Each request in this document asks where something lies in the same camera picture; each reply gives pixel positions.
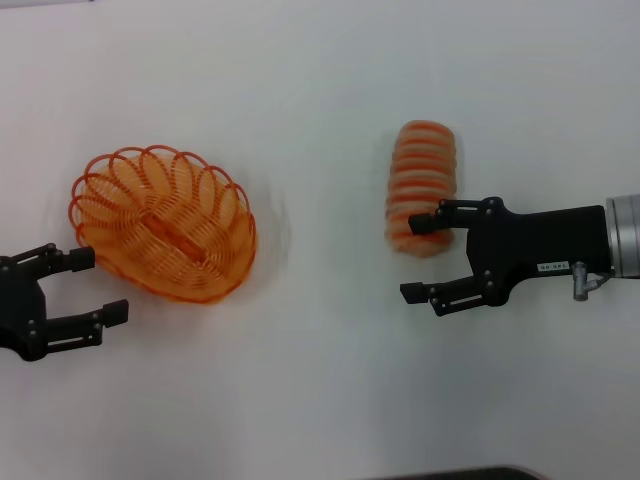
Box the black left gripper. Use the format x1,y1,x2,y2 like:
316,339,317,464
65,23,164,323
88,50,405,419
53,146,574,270
0,243,130,364

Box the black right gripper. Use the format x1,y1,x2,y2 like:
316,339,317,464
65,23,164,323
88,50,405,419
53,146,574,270
399,197,612,318

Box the orange wire basket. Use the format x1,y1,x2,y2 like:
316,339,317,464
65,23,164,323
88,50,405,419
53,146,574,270
66,144,259,306

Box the orange striped bread loaf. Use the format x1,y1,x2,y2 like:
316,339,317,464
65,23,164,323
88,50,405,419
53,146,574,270
383,118,460,259

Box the black robot torso edge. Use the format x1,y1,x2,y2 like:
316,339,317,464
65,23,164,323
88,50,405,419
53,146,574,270
384,464,566,480

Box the grey metal cable connector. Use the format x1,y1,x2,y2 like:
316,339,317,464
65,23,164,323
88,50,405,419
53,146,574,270
572,259,614,303

